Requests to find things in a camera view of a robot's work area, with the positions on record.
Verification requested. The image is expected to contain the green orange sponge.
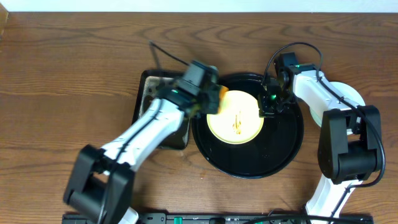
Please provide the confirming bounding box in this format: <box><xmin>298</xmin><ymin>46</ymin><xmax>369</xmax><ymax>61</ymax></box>
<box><xmin>218</xmin><ymin>85</ymin><xmax>229</xmax><ymax>114</ymax></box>

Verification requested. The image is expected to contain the yellow plate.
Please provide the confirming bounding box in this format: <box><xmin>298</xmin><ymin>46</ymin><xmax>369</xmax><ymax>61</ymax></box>
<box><xmin>206</xmin><ymin>90</ymin><xmax>264</xmax><ymax>144</ymax></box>

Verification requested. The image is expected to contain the light green plate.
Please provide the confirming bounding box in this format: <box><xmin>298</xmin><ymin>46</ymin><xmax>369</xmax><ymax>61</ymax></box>
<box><xmin>309</xmin><ymin>82</ymin><xmax>366</xmax><ymax>127</ymax></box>

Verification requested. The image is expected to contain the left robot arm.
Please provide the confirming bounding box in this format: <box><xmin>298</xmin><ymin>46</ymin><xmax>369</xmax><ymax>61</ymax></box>
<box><xmin>63</xmin><ymin>60</ymin><xmax>222</xmax><ymax>223</ymax></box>

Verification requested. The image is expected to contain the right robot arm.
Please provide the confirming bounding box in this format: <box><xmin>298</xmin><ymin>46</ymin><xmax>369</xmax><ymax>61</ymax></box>
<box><xmin>259</xmin><ymin>52</ymin><xmax>386</xmax><ymax>223</ymax></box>

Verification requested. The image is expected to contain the black round tray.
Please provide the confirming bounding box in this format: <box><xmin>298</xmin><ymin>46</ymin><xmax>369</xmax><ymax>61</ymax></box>
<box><xmin>192</xmin><ymin>73</ymin><xmax>304</xmax><ymax>179</ymax></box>

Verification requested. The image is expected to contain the black rectangular soapy tray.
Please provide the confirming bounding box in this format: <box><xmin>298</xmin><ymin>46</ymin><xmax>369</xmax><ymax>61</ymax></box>
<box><xmin>132</xmin><ymin>70</ymin><xmax>190</xmax><ymax>150</ymax></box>

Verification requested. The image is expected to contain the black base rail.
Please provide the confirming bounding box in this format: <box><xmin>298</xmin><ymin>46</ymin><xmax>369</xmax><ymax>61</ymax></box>
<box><xmin>62</xmin><ymin>213</ymin><xmax>374</xmax><ymax>224</ymax></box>

